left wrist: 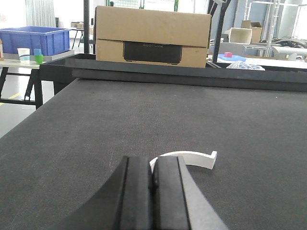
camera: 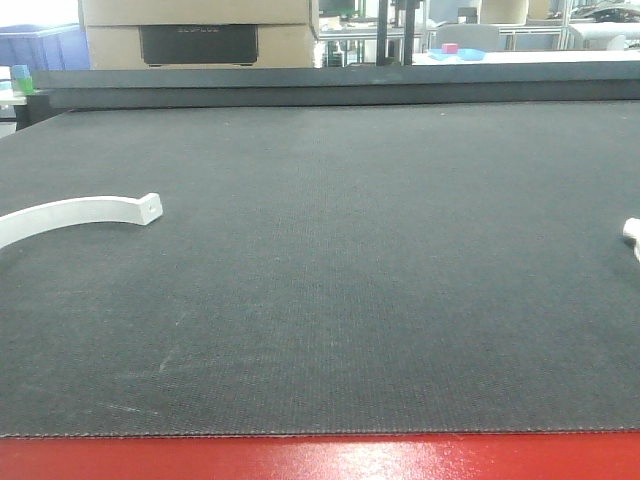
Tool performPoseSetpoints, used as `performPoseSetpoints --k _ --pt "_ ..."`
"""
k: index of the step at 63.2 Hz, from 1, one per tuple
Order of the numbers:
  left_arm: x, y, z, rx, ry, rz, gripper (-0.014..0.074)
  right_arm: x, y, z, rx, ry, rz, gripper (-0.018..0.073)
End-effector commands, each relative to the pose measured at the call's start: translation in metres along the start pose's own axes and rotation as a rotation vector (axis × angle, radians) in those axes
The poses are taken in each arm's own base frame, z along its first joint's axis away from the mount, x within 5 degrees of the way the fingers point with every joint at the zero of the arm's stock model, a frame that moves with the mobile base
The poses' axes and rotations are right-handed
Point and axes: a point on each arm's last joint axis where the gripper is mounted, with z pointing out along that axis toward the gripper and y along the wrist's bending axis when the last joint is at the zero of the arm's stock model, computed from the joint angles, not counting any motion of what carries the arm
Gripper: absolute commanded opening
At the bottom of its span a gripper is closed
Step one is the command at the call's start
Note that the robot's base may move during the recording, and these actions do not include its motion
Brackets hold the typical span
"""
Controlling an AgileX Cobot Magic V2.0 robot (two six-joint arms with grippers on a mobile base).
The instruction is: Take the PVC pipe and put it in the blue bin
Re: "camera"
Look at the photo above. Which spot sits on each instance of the white curved PVC pipe clamp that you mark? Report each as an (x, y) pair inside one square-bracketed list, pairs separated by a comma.
[(35, 220)]

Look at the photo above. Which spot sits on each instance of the blue storage bin far left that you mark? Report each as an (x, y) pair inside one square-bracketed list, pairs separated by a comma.
[(45, 47)]

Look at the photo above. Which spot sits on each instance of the dark grey table mat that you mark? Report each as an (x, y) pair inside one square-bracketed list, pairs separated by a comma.
[(456, 268)]

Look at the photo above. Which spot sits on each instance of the pink cube on blue tray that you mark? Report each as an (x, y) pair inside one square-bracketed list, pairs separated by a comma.
[(449, 48)]

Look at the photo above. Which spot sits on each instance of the blue tray in background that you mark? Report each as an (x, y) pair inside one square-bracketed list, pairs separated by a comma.
[(461, 54)]

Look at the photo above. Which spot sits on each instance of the lower cardboard box black panel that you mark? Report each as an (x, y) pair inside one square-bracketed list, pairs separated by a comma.
[(279, 46)]

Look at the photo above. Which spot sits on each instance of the grey office chair back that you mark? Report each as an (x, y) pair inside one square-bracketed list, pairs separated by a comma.
[(475, 36)]

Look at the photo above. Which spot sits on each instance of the dark raised board behind mat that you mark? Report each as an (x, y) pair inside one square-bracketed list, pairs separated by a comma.
[(357, 86)]

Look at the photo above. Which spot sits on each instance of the white part at right edge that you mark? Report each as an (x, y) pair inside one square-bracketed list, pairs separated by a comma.
[(631, 235)]

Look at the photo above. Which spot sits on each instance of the upper cardboard box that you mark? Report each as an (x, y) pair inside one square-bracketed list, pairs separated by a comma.
[(158, 12)]

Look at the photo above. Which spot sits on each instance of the blue and green small cups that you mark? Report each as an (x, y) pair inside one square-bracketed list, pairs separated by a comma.
[(22, 82)]

